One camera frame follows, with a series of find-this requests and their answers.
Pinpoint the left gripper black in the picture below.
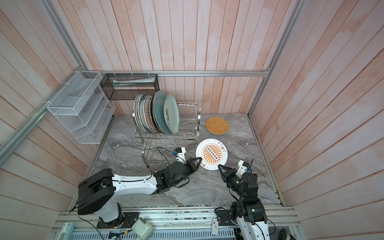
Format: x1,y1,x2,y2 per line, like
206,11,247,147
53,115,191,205
171,157,203,187

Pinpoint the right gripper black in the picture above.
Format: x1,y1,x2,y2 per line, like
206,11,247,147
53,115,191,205
219,163,246,200

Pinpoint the small orange sunburst plate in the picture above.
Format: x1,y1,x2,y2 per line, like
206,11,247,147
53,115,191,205
195,138,229,171

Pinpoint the stainless steel dish rack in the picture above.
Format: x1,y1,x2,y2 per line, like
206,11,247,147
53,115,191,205
135,103,201,168

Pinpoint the light green lotus plate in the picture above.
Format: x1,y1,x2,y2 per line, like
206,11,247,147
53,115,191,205
164,95,180,134

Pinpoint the black round plate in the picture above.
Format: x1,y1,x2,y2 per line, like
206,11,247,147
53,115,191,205
150,100,160,134

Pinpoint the grey green plain plate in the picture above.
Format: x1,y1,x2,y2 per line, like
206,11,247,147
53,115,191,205
152,90,172,135

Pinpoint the large orange sunburst plate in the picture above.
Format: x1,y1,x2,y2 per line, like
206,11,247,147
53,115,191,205
144,94,159,134

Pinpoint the white plate green text rim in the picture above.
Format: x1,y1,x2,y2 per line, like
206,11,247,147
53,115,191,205
139,94,150,134

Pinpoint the white plate cloud line pattern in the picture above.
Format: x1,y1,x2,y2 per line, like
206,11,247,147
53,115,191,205
133,94,141,131

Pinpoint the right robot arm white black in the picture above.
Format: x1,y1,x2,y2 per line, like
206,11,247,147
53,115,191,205
218,165,270,240

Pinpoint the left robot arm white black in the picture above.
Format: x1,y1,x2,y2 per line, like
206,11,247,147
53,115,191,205
77,157,202,223

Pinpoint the yellow woven round trivet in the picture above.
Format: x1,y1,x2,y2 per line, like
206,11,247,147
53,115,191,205
206,117,230,135

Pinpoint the white green box device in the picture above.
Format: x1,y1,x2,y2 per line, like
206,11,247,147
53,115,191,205
132,218,154,240

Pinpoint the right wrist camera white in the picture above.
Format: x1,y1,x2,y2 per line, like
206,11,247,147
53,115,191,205
236,161,250,178

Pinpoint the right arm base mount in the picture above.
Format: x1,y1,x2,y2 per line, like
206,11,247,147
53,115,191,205
214,207,238,226

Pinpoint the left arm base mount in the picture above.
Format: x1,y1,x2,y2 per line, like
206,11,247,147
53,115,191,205
97,212,140,229

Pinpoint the black mesh wall basket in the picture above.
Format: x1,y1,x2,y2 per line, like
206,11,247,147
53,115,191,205
100,73,160,101

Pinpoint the white wire mesh shelf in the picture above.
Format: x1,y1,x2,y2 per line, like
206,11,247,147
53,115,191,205
48,71,116,145

